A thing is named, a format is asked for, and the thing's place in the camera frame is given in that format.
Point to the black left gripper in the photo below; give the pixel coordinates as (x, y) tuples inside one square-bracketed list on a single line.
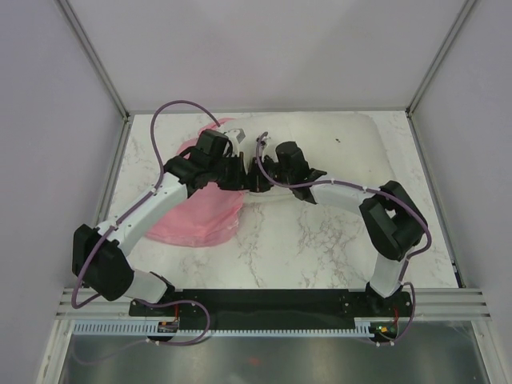
[(241, 181)]

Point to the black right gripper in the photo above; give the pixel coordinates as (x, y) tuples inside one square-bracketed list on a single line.
[(256, 178)]

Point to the pink satin pillowcase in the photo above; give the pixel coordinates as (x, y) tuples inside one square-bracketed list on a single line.
[(209, 218)]

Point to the white pillow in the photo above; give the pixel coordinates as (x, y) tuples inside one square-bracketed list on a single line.
[(346, 146)]

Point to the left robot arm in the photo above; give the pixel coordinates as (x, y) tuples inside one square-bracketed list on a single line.
[(99, 254)]

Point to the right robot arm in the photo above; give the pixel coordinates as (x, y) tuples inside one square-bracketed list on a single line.
[(397, 229)]

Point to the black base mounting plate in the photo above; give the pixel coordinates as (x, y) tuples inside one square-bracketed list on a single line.
[(300, 309)]

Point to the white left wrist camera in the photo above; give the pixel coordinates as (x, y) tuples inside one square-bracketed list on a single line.
[(235, 137)]

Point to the left aluminium frame post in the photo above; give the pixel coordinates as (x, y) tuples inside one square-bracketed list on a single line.
[(87, 47)]

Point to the aluminium frame post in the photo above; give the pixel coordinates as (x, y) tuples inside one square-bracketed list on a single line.
[(87, 47), (454, 31)]

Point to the aluminium front rail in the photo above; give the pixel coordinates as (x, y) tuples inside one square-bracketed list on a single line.
[(450, 304)]

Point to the right aluminium frame post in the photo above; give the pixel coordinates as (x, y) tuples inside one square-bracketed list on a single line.
[(454, 31)]

